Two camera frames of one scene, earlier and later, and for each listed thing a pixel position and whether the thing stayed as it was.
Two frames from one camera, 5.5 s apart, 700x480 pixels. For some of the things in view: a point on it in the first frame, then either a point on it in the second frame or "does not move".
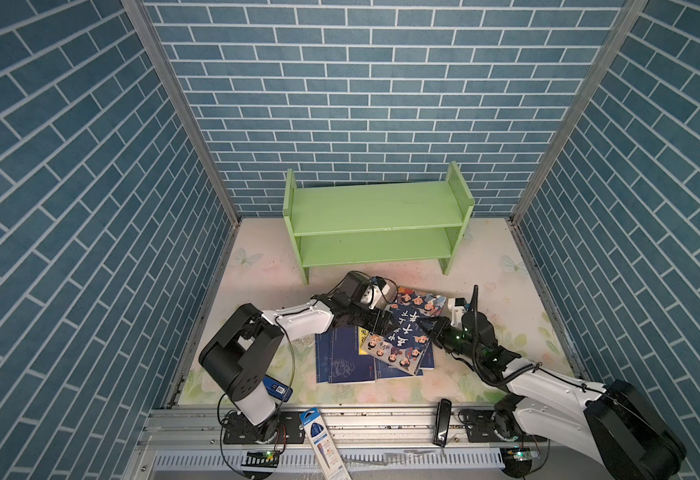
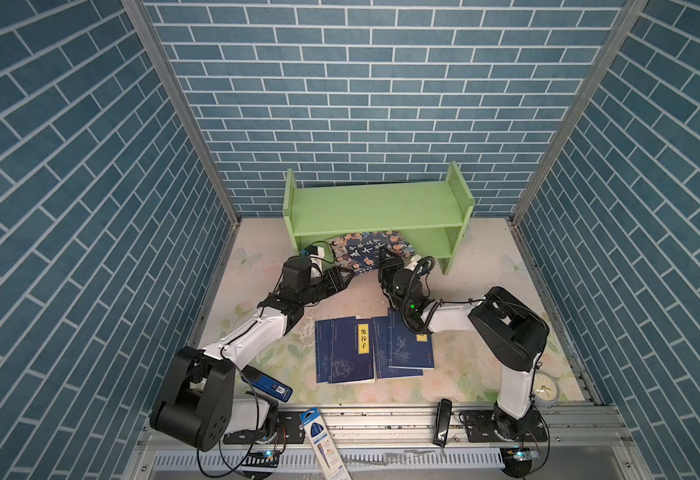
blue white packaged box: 323,445 does not move
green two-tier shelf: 368,224 does not move
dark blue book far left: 323,356 does not move
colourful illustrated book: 408,346 to 359,251
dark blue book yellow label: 346,361 does not move
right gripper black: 438,328 to 390,267
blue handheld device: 277,389 does not move
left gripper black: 382,328 to 336,278
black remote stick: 441,422 does not move
